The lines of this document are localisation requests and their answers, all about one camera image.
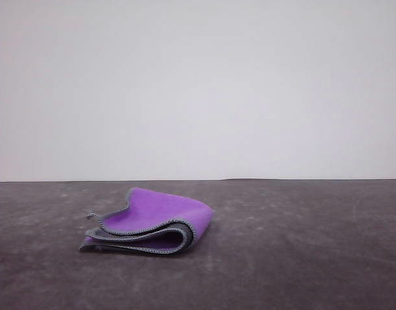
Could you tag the purple towel with grey hem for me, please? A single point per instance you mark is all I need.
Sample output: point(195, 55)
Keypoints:
point(159, 206)

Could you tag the grey table cloth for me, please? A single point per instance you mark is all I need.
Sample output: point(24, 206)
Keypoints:
point(298, 258)

